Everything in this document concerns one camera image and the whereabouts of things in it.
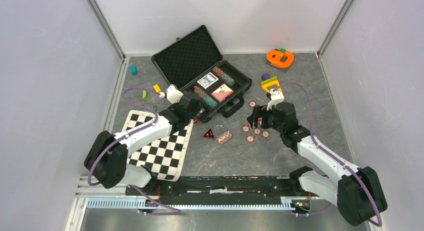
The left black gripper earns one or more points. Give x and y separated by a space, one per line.
199 107

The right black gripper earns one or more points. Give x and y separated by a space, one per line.
260 111

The brown 100 chip roll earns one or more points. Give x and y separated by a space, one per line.
200 92

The pink brown chip roll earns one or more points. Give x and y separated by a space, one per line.
224 137

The green blue chip roll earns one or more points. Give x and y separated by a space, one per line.
228 80

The brown poker chip roll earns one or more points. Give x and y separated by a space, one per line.
218 72

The purple poker chip roll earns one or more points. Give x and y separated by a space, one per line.
202 110

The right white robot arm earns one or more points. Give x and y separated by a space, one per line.
356 192

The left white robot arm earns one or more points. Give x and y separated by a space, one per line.
107 159

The red white poker chip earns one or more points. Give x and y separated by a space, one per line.
252 104
250 138
245 128
265 134
257 131

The teal poker chip roll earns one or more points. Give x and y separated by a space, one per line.
209 101

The yellow toy block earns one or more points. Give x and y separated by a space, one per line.
157 88

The yellow triangle toy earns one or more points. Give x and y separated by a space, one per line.
270 83

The purple toy block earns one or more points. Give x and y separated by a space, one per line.
265 76

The clear round disc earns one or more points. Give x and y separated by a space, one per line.
218 130

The red playing card deck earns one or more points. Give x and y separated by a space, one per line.
222 92

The green half-round block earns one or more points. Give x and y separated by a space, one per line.
145 95

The blue playing card deck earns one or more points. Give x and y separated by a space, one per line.
207 80

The black white chessboard mat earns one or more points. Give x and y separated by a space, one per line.
153 150

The black poker carrying case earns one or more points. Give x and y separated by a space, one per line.
190 58

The orange toy track piece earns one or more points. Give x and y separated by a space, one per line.
280 58

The teal toy block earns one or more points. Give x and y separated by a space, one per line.
133 70

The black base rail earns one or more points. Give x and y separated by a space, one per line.
219 193

